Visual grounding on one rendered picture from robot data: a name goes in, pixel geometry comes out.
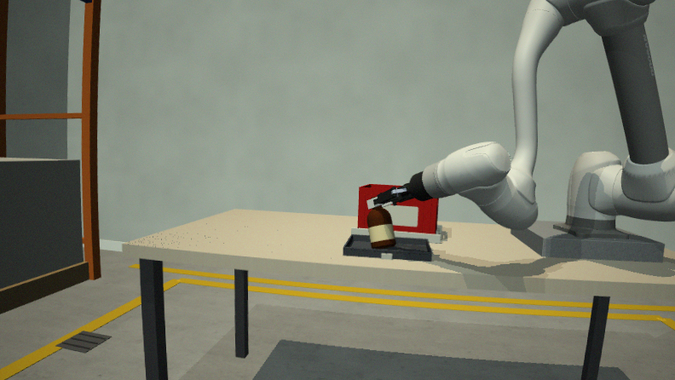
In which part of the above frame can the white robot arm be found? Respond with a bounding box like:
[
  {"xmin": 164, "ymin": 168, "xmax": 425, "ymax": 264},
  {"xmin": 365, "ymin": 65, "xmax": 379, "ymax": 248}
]
[{"xmin": 422, "ymin": 0, "xmax": 675, "ymax": 239}]

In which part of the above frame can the brown glass bottle with cream label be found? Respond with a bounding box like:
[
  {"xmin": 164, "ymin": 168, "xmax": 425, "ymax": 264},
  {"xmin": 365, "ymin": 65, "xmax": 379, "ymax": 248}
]
[{"xmin": 367, "ymin": 205, "xmax": 396, "ymax": 249}]

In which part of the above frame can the red crate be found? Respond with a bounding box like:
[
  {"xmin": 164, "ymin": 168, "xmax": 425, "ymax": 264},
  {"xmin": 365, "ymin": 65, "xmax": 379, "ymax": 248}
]
[{"xmin": 358, "ymin": 184, "xmax": 438, "ymax": 234}]

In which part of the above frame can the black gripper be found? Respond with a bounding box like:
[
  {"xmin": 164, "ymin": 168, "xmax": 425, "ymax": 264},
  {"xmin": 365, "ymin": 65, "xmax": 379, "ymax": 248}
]
[{"xmin": 367, "ymin": 171, "xmax": 433, "ymax": 210}]

